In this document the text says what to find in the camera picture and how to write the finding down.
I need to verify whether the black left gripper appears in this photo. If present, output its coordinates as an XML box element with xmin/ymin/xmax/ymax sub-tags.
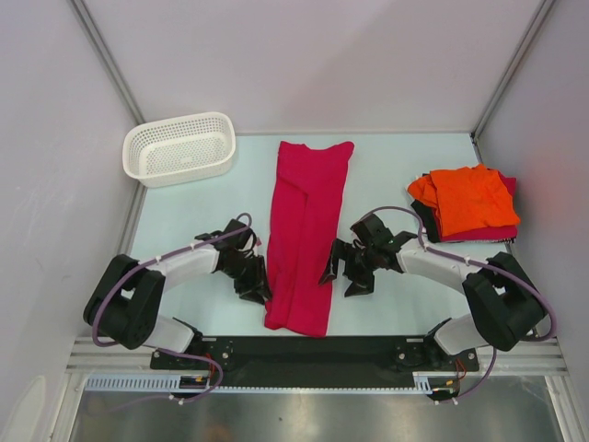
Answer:
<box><xmin>220</xmin><ymin>253</ymin><xmax>273</xmax><ymax>305</ymax></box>

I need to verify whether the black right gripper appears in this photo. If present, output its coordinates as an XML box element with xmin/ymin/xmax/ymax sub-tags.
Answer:
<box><xmin>318</xmin><ymin>238</ymin><xmax>379</xmax><ymax>297</ymax></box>

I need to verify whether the magenta t shirt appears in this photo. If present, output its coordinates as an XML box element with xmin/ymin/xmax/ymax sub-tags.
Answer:
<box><xmin>416</xmin><ymin>169</ymin><xmax>520</xmax><ymax>244</ymax></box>
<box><xmin>264</xmin><ymin>141</ymin><xmax>354</xmax><ymax>338</ymax></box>

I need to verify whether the orange t shirt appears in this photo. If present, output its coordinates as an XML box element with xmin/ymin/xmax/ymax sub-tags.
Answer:
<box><xmin>407</xmin><ymin>164</ymin><xmax>522</xmax><ymax>236</ymax></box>

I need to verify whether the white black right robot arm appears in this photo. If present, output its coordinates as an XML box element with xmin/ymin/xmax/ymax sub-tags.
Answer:
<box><xmin>318</xmin><ymin>214</ymin><xmax>549</xmax><ymax>369</ymax></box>

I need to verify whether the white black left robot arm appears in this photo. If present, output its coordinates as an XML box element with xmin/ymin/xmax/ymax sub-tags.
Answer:
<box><xmin>83</xmin><ymin>213</ymin><xmax>271</xmax><ymax>368</ymax></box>

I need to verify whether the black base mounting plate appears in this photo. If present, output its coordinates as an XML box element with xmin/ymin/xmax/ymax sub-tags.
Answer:
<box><xmin>150</xmin><ymin>334</ymin><xmax>479</xmax><ymax>390</ymax></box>

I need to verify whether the black t shirt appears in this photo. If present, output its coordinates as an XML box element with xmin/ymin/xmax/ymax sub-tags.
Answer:
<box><xmin>410</xmin><ymin>200</ymin><xmax>442</xmax><ymax>243</ymax></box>

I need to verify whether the magenta folded t shirt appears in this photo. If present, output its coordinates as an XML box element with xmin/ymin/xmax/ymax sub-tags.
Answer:
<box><xmin>416</xmin><ymin>169</ymin><xmax>520</xmax><ymax>244</ymax></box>

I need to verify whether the white perforated plastic basket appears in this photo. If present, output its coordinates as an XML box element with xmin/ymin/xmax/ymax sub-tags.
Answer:
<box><xmin>121</xmin><ymin>111</ymin><xmax>237</xmax><ymax>188</ymax></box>

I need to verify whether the white slotted cable duct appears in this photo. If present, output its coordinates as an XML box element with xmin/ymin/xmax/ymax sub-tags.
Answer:
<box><xmin>85</xmin><ymin>374</ymin><xmax>433</xmax><ymax>395</ymax></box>

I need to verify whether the aluminium front frame rail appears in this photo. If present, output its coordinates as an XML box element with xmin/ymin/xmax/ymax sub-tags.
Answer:
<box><xmin>65</xmin><ymin>337</ymin><xmax>569</xmax><ymax>376</ymax></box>

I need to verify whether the aluminium right corner post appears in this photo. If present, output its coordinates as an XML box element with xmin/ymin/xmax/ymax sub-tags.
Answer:
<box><xmin>470</xmin><ymin>0</ymin><xmax>559</xmax><ymax>144</ymax></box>

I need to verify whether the aluminium corner post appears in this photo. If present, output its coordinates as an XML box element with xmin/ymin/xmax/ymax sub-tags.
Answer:
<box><xmin>470</xmin><ymin>0</ymin><xmax>559</xmax><ymax>144</ymax></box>
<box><xmin>66</xmin><ymin>0</ymin><xmax>146</xmax><ymax>125</ymax></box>

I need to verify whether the aluminium left corner post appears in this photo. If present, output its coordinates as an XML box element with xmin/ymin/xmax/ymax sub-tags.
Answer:
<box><xmin>66</xmin><ymin>0</ymin><xmax>146</xmax><ymax>125</ymax></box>

